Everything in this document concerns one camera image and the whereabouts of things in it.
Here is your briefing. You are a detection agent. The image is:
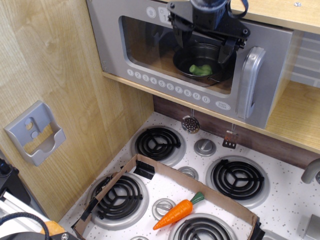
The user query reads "grey stove knob middle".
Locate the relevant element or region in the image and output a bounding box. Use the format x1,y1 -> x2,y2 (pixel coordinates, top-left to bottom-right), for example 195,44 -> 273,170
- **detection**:
178,166 -> 199,181

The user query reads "grey toy microwave door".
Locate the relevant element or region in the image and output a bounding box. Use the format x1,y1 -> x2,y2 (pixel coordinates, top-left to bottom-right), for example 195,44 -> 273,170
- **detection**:
87,0 -> 294,128

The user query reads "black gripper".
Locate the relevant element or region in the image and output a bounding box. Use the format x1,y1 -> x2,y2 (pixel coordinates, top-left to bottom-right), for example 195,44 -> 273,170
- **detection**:
166,0 -> 251,64

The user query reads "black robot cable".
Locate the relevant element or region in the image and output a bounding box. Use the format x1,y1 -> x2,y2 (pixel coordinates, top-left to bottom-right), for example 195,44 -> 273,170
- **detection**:
226,0 -> 250,20

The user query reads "grey stove knob back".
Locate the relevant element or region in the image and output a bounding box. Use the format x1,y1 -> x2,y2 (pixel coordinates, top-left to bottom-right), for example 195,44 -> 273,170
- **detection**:
193,139 -> 217,157

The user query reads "grey wall phone holder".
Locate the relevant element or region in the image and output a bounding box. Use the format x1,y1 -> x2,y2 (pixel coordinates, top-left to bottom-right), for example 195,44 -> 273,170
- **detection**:
4,100 -> 66,167

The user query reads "grey toy faucet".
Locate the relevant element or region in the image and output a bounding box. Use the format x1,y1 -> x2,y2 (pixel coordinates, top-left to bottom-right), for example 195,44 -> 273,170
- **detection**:
301,158 -> 320,184

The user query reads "green toy vegetable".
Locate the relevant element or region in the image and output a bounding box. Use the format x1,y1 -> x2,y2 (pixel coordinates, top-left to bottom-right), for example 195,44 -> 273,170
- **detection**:
189,64 -> 213,76

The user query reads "black device at left edge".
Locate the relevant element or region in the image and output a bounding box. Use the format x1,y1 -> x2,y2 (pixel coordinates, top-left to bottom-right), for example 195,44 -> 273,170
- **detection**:
0,158 -> 31,205

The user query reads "front left stove burner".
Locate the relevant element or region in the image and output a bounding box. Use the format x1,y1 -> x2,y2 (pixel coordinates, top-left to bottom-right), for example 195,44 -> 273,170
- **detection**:
91,173 -> 149,231

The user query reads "stove burner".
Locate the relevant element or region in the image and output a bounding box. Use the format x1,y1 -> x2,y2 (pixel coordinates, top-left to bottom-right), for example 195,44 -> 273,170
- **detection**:
91,173 -> 149,231
205,155 -> 271,209
167,213 -> 238,240
130,126 -> 187,167

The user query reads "grey stove knob front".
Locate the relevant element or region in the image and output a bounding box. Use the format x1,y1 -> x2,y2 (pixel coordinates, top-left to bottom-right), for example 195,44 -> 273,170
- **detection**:
151,198 -> 176,221

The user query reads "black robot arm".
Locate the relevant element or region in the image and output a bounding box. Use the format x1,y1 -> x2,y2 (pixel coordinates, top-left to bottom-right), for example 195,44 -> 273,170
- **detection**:
166,0 -> 251,64

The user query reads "hanging toy strainer spoon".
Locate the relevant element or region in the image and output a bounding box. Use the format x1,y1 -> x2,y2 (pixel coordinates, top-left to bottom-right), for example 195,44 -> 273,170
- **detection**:
181,108 -> 200,134

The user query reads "hanging toy spatula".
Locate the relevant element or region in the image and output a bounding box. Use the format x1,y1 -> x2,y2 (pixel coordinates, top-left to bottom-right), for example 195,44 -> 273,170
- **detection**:
222,123 -> 238,149

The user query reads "back left stove burner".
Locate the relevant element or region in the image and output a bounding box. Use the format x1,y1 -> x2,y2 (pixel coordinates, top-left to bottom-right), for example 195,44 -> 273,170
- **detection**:
130,126 -> 187,167

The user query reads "black braided cable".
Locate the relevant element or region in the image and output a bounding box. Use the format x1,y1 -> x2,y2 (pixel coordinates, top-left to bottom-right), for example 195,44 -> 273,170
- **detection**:
0,212 -> 51,240

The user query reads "orange cloth piece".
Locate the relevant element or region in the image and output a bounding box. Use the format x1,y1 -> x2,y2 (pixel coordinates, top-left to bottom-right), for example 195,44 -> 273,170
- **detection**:
44,220 -> 66,236

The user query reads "back right stove burner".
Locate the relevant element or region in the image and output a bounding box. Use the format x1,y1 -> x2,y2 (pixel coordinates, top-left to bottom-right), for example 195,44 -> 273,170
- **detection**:
205,155 -> 271,209

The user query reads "front right stove burner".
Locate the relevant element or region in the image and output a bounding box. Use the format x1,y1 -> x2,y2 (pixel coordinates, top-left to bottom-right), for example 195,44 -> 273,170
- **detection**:
167,213 -> 238,240

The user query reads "stainless steel pot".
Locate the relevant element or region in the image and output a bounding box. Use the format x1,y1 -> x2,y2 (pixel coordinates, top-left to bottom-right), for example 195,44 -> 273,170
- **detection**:
172,43 -> 237,86

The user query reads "grey stove knob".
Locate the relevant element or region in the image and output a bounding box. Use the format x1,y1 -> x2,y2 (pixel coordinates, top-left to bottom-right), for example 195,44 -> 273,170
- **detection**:
151,198 -> 176,221
178,166 -> 199,181
193,139 -> 217,157

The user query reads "orange toy carrot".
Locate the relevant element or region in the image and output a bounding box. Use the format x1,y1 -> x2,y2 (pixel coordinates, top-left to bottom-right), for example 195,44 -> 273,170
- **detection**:
152,192 -> 205,231

